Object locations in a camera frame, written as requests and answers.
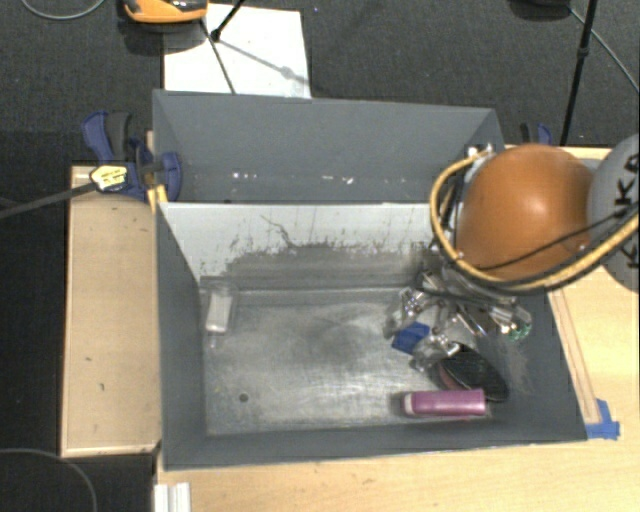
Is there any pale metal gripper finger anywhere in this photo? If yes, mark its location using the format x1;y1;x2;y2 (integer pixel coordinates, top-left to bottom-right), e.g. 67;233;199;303
383;289;424;340
410;333;459;372

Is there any blue block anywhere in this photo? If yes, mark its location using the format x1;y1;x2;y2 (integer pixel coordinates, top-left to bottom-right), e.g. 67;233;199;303
391;322;431;354

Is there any pale wood board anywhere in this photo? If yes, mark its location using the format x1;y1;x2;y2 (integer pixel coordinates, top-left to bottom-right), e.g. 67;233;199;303
59;164;164;459

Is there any grey metal bin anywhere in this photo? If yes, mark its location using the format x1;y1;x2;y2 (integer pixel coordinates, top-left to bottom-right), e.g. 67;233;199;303
151;88;589;471

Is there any purple tube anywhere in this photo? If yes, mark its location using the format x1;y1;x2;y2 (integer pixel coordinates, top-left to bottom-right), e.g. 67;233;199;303
403;388;489;419

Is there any black oval brush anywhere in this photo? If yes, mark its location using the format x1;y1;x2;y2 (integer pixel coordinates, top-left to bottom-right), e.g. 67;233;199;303
433;343;512;404

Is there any clear glass bottle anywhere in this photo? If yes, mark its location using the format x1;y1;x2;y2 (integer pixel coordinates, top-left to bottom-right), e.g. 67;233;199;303
204;288;237;350

